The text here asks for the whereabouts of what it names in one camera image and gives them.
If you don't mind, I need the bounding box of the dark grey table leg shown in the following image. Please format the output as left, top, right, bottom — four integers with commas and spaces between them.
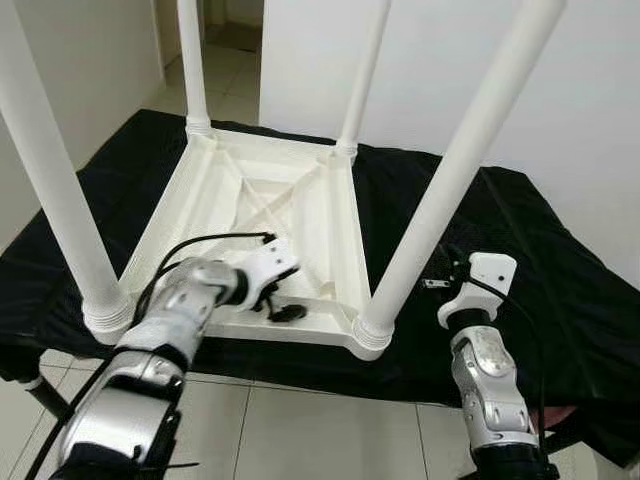
545, 420, 593, 453

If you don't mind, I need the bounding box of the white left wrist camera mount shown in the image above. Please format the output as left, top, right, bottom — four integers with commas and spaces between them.
235, 237, 301, 311

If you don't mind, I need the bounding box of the black tablecloth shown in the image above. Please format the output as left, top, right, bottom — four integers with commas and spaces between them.
0, 108, 640, 466

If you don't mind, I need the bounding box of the black stand leg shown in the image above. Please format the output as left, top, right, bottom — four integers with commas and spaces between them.
25, 378, 79, 421

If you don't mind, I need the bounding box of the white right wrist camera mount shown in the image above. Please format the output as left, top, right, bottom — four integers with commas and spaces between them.
438, 253, 518, 329

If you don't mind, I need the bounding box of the pink cushion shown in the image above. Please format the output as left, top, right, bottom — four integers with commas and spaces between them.
540, 404, 583, 426

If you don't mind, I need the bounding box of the white plastic table top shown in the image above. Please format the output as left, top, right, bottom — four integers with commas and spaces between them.
85, 128, 396, 361

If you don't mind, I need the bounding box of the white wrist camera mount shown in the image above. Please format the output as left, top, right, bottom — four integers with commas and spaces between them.
438, 253, 518, 329
235, 237, 301, 311

